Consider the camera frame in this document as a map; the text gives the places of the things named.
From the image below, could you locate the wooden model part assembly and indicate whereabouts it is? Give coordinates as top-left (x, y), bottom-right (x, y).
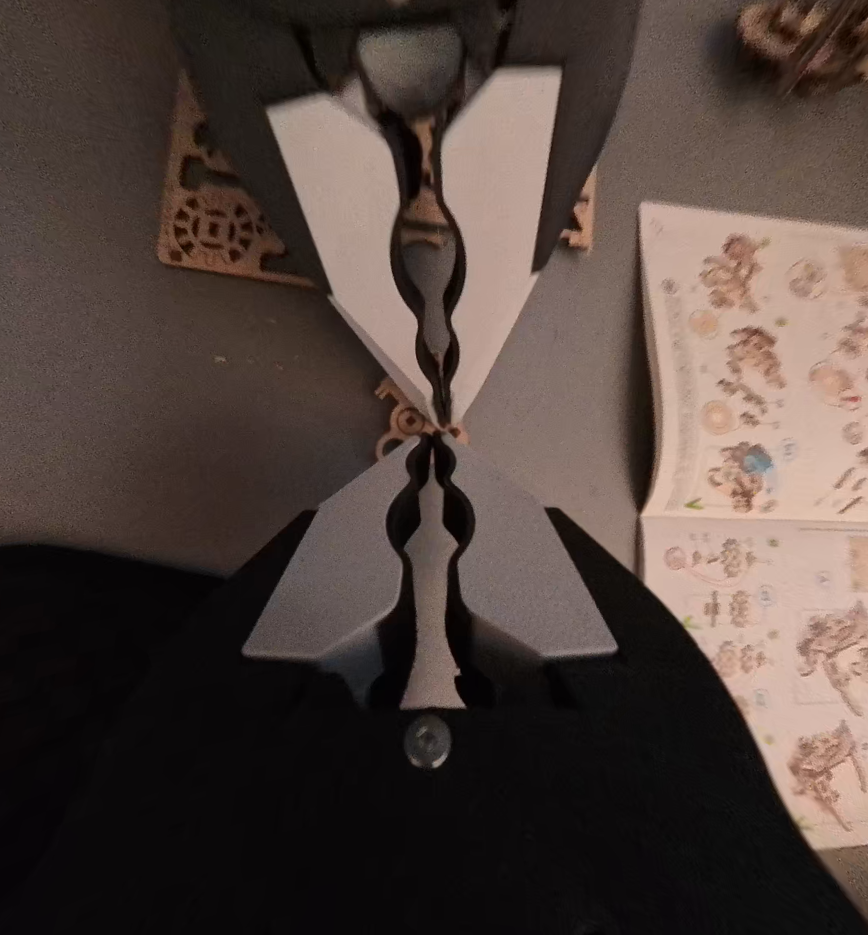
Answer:
top-left (374, 376), bottom-right (472, 457)

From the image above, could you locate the laser-cut wooden parts sheet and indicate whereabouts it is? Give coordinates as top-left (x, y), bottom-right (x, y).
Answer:
top-left (156, 69), bottom-right (599, 287)

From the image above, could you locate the partly built wooden model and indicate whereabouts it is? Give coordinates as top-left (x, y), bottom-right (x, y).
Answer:
top-left (737, 0), bottom-right (868, 85)

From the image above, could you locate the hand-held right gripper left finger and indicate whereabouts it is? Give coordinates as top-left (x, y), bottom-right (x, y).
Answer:
top-left (241, 438), bottom-right (435, 710)

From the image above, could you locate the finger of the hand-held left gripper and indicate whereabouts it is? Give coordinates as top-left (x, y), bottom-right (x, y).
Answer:
top-left (434, 66), bottom-right (561, 426)
top-left (266, 76), bottom-right (446, 425)

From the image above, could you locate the open instruction booklet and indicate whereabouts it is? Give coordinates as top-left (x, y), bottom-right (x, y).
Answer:
top-left (637, 201), bottom-right (868, 852)

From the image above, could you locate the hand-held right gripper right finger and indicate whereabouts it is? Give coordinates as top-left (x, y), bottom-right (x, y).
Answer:
top-left (433, 437), bottom-right (619, 710)

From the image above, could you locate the black quilted cloth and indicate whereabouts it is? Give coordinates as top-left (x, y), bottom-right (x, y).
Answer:
top-left (0, 542), bottom-right (238, 935)

